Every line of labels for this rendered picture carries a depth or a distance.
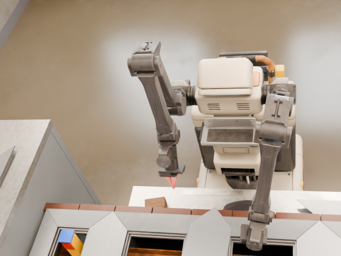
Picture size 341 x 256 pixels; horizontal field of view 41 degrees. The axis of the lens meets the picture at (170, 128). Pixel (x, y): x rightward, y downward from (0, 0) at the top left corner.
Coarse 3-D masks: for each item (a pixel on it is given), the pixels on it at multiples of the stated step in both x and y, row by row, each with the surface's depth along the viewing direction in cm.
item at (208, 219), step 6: (204, 216) 197; (210, 216) 196; (216, 216) 196; (222, 216) 195; (192, 222) 196; (198, 222) 196; (204, 222) 195; (210, 222) 194; (216, 222) 194; (222, 222) 193; (228, 228) 191
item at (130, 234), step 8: (56, 224) 210; (56, 232) 208; (80, 232) 207; (128, 232) 201; (136, 232) 200; (144, 232) 199; (152, 232) 198; (160, 232) 197; (56, 240) 207; (128, 240) 200; (184, 240) 194; (232, 240) 190; (272, 240) 185; (280, 240) 184; (288, 240) 183; (296, 240) 182; (56, 248) 205; (128, 248) 198; (232, 248) 188; (296, 248) 181
